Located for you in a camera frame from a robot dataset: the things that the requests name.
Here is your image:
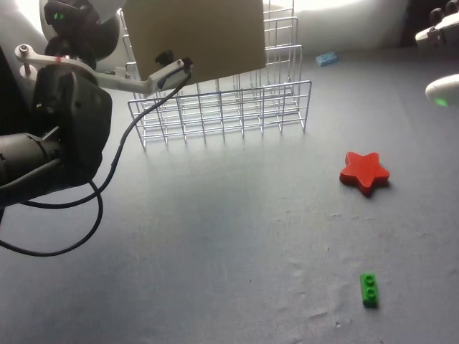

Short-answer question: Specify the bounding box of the grey table cloth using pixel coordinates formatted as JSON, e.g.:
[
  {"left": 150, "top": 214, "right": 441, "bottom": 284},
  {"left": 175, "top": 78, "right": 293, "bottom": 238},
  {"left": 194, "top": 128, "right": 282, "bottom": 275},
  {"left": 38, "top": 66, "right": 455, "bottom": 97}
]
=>
[{"left": 0, "top": 46, "right": 459, "bottom": 344}]

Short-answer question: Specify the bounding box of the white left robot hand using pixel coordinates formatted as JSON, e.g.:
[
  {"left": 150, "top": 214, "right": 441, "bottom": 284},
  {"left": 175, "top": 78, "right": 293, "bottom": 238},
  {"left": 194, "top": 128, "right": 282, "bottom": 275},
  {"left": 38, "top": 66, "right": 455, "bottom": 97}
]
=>
[{"left": 85, "top": 0, "right": 127, "bottom": 70}]

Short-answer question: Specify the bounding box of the beige book with black characters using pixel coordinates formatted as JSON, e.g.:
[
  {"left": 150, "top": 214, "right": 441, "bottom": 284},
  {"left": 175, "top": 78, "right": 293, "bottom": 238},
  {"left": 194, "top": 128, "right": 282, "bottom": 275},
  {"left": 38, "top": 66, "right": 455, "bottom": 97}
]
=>
[{"left": 123, "top": 0, "right": 267, "bottom": 84}]

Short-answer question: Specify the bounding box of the blue toy brick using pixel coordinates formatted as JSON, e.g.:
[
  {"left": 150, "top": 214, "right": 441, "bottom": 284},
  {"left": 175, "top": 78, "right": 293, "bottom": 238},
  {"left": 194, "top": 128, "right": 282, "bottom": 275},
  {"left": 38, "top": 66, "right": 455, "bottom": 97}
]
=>
[{"left": 315, "top": 52, "right": 340, "bottom": 68}]

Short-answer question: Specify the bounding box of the silver wire rack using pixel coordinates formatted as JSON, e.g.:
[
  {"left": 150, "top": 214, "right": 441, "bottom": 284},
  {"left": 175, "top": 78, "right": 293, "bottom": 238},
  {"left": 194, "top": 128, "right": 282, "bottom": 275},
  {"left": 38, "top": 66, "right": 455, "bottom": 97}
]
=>
[{"left": 120, "top": 0, "right": 312, "bottom": 148}]

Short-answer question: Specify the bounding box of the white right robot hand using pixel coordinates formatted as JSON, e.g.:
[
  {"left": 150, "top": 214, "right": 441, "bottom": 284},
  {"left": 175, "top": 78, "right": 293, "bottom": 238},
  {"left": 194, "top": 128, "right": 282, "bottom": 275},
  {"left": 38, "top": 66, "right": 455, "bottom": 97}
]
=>
[{"left": 415, "top": 0, "right": 459, "bottom": 108}]

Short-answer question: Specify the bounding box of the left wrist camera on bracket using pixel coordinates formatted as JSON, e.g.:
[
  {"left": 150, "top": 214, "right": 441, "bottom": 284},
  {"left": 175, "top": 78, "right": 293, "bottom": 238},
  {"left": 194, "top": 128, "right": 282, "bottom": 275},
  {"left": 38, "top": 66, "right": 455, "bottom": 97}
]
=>
[{"left": 14, "top": 43, "right": 194, "bottom": 98}]

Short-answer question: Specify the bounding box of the red star block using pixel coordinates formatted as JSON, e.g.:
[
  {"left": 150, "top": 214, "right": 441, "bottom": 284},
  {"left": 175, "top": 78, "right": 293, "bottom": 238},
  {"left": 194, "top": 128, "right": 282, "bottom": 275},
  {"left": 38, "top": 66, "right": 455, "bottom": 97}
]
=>
[{"left": 339, "top": 151, "right": 391, "bottom": 198}]

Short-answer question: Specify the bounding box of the green toy brick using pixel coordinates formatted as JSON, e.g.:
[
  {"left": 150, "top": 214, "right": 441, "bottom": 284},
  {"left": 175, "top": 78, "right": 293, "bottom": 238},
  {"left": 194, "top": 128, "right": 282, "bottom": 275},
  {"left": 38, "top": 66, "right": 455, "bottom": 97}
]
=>
[{"left": 360, "top": 272, "right": 381, "bottom": 309}]

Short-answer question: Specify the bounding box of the white backdrop sheet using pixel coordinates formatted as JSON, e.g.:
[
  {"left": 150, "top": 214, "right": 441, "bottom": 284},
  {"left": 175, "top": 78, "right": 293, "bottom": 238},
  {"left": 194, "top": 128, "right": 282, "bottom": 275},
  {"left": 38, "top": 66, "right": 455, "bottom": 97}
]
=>
[{"left": 0, "top": 0, "right": 459, "bottom": 78}]

